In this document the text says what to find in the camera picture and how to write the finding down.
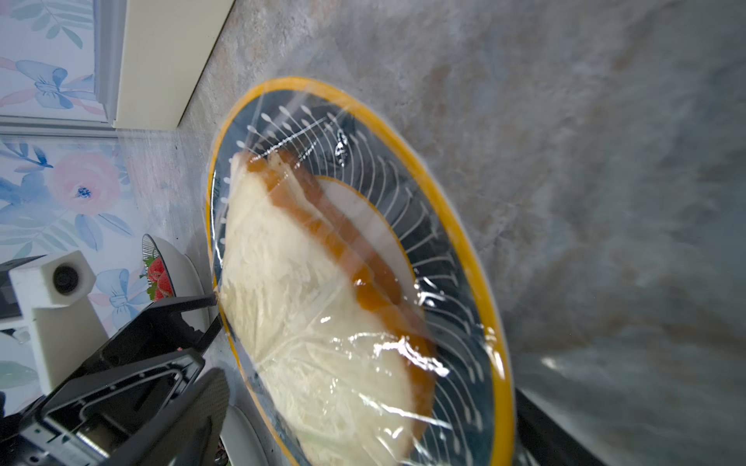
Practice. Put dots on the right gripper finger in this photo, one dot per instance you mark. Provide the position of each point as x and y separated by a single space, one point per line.
545 440

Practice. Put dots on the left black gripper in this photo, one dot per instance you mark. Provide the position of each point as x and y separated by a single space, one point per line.
133 401

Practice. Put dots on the glass bowl with striped rim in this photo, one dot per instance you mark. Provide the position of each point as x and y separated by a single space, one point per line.
164 259

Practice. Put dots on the dark blue yellow-rimmed plate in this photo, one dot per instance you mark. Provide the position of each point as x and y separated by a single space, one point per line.
361 274

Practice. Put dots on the cream plastic wrap dispenser box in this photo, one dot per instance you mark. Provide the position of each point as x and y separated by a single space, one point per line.
149 57

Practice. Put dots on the round plate with grapes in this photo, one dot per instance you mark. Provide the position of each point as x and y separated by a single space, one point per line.
240 440

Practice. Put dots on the red strawberries pile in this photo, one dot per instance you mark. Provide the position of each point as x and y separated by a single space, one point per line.
160 285

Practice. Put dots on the slice of bread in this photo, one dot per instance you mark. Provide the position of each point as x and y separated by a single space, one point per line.
347 362

